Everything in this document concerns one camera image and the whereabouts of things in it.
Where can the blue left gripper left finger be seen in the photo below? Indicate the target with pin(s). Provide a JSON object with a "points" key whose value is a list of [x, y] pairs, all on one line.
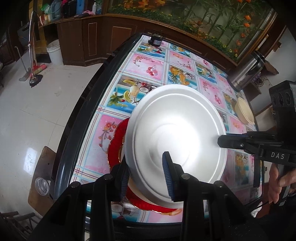
{"points": [[120, 177]]}

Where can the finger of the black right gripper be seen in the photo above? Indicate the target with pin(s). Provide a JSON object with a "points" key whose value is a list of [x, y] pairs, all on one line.
{"points": [[232, 141]]}

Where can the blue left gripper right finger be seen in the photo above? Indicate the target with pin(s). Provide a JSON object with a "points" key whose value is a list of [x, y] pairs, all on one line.
{"points": [[173, 176]]}

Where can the red glass plate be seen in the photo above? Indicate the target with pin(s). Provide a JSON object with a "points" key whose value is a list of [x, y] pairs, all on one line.
{"points": [[114, 154]]}

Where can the beige bowl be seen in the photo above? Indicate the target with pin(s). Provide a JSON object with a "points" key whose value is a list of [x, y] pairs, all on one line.
{"points": [[244, 111]]}

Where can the large white foam plate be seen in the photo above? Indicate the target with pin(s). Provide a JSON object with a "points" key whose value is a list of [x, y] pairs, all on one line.
{"points": [[181, 121]]}

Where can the person's right hand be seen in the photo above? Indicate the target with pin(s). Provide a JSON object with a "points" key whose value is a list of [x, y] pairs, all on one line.
{"points": [[276, 183]]}

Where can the stainless steel thermos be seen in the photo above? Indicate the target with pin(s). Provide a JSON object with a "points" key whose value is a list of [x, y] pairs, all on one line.
{"points": [[246, 71]]}

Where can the clear glass cup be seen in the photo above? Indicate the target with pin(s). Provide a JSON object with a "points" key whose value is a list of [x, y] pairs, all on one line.
{"points": [[42, 186]]}

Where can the brown wooden stool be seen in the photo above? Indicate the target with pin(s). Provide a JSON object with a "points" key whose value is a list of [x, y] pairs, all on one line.
{"points": [[44, 167]]}

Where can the colourful fruit tablecloth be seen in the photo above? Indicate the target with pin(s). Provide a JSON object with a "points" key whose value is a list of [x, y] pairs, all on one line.
{"points": [[145, 69]]}

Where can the flower aquarium display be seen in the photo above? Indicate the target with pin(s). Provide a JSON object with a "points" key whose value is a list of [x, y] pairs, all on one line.
{"points": [[231, 27]]}

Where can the small black device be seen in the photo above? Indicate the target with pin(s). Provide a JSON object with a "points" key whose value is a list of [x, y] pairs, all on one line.
{"points": [[155, 40]]}

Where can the wooden cabinet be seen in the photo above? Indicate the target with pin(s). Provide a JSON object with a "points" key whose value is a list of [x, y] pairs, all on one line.
{"points": [[92, 39]]}

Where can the white plastic bucket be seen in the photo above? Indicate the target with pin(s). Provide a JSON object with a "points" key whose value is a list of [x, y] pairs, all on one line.
{"points": [[54, 52]]}

